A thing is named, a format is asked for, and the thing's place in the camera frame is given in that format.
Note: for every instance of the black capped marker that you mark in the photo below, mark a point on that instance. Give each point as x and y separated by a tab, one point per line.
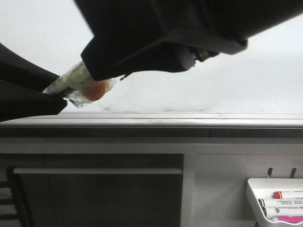
272	212
280	203

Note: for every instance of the black hook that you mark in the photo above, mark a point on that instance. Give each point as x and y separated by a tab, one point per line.
292	174
269	172

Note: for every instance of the pink eraser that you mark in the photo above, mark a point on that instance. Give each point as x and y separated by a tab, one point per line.
292	220

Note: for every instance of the white marker holder tray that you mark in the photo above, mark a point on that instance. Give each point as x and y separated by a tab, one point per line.
263	188

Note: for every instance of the black capped marker upper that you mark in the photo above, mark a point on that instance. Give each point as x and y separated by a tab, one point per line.
280	203

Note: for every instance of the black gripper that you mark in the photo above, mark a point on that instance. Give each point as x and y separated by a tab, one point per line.
131	27

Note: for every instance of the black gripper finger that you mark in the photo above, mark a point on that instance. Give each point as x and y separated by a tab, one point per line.
21	88
105	61

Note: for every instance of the black and white whiteboard marker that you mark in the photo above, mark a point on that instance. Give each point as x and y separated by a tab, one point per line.
74	79

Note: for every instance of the red magnet with clear tape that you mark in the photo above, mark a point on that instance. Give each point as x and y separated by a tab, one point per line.
89	92

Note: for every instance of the right black hook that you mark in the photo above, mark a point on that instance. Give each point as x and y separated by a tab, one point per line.
292	174

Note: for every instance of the left black hook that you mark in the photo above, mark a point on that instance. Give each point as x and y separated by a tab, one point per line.
269	172

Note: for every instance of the red capped marker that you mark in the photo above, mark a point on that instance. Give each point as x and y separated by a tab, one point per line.
287	195

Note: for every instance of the black capped marker lower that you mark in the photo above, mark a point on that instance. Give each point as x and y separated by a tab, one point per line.
272	212

